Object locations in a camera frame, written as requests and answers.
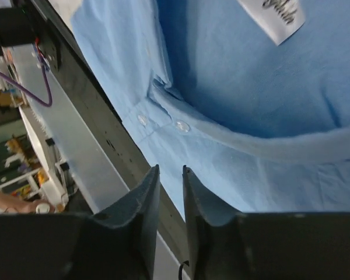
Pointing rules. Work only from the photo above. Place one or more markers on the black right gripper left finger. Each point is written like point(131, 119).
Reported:
point(117, 243)

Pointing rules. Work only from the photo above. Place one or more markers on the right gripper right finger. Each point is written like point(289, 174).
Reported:
point(225, 243)

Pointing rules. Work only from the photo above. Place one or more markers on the light blue long sleeve shirt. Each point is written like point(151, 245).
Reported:
point(253, 96)

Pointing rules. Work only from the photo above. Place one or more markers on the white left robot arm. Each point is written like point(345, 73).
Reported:
point(16, 28)

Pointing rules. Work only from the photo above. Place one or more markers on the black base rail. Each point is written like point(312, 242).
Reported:
point(70, 70)

